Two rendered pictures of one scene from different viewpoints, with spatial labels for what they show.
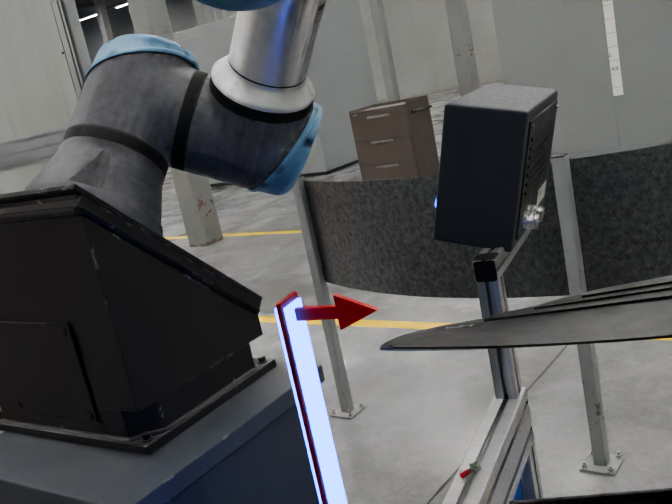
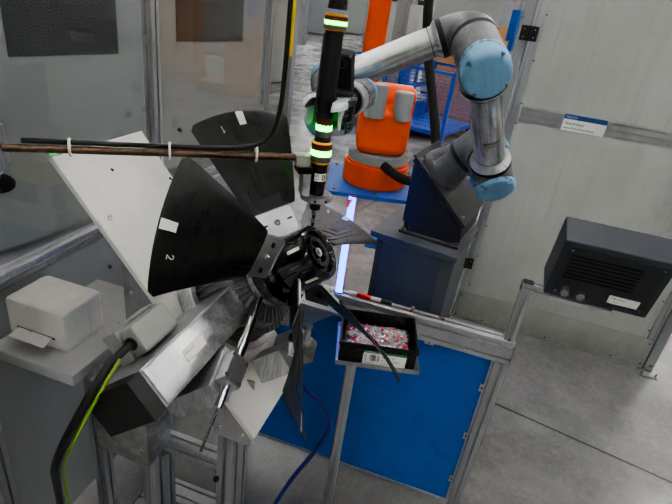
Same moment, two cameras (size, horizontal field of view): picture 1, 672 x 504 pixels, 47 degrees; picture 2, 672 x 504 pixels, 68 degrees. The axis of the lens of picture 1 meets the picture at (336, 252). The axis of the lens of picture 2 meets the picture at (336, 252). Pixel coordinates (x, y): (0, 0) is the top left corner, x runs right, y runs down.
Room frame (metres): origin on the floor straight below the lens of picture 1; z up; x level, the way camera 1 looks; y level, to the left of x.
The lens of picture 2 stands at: (0.17, -1.29, 1.69)
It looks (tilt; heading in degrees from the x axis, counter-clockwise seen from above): 27 degrees down; 78
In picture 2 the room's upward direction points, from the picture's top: 8 degrees clockwise
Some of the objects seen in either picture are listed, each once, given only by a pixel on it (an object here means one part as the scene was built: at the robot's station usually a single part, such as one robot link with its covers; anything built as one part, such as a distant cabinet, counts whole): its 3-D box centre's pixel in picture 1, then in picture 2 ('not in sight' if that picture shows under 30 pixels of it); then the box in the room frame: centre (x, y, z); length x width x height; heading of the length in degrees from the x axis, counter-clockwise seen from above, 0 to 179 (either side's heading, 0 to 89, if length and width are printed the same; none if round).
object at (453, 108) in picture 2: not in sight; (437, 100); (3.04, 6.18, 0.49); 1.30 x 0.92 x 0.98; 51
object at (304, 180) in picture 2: not in sight; (313, 177); (0.32, -0.28, 1.35); 0.09 x 0.07 x 0.10; 8
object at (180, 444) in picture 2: not in sight; (194, 449); (0.07, -0.30, 0.56); 0.19 x 0.04 x 0.04; 153
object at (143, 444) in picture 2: not in sight; (132, 412); (-0.07, -0.32, 0.73); 0.15 x 0.09 x 0.22; 153
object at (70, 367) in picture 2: not in sight; (87, 325); (-0.21, -0.13, 0.85); 0.36 x 0.24 x 0.03; 63
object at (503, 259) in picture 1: (504, 245); (565, 296); (1.06, -0.23, 1.04); 0.24 x 0.03 x 0.03; 153
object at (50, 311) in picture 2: not in sight; (51, 315); (-0.27, -0.18, 0.92); 0.17 x 0.16 x 0.11; 153
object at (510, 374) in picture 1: (497, 326); (518, 311); (0.97, -0.19, 0.96); 0.03 x 0.03 x 0.20; 63
